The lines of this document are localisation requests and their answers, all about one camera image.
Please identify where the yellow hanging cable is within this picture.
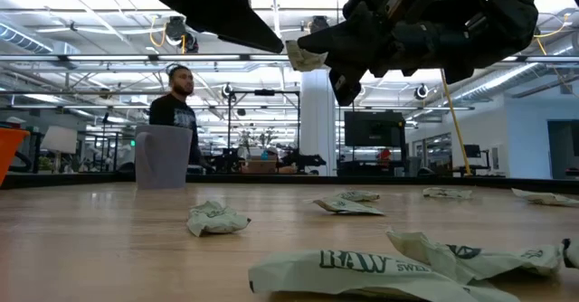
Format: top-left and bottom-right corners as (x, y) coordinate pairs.
(440, 68), (472, 177)

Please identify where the black ceiling cable reel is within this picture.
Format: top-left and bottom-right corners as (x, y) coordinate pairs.
(164, 15), (200, 54)
(309, 15), (331, 34)

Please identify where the green packet with RAW print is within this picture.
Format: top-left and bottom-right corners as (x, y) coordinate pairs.
(247, 249), (521, 302)

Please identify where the plastic cup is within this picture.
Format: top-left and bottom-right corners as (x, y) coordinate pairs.
(134, 125), (194, 191)

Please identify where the silver ventilation duct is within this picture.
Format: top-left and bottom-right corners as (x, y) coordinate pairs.
(451, 30), (579, 104)
(0, 21), (55, 55)

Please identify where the large black monitor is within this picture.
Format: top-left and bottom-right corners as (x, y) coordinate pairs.
(343, 110), (407, 149)

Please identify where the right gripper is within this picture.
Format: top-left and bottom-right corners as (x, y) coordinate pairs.
(296, 0), (463, 108)

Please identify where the white building column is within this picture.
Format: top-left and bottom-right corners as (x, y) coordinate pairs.
(299, 69), (338, 177)

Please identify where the long ceiling light strip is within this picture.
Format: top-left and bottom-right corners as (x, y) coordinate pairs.
(0, 52), (579, 65)

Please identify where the cardboard box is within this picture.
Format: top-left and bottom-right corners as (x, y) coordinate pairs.
(245, 158), (279, 175)

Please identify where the green stevia packet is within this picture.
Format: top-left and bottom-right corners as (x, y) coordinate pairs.
(284, 39), (329, 73)
(510, 187), (579, 208)
(303, 196), (385, 217)
(334, 189), (381, 203)
(186, 200), (252, 239)
(422, 186), (474, 201)
(385, 228), (564, 281)

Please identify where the person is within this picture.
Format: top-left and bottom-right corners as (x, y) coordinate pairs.
(147, 63), (217, 175)

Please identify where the blue door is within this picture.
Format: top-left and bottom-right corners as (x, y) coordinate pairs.
(546, 119), (579, 181)

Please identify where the black metal rig frame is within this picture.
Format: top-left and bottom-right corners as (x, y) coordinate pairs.
(227, 88), (303, 176)

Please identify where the white board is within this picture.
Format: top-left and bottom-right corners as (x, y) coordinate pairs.
(39, 125), (79, 156)

